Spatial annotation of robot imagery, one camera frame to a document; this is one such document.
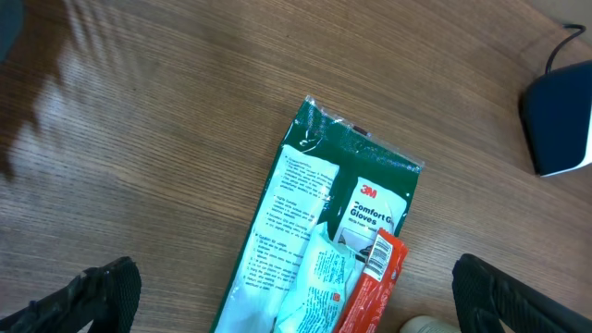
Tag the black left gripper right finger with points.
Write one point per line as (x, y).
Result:
(488, 300)

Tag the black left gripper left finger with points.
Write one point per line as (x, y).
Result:
(104, 299)

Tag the red white tissue pack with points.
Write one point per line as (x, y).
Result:
(427, 324)

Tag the red white tube packet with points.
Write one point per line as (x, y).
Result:
(372, 292)

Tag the clear teal wipes packet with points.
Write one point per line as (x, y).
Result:
(321, 288)

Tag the green 3M gloves package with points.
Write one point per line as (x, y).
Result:
(327, 173)

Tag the white barcode scanner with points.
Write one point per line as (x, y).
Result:
(556, 114)

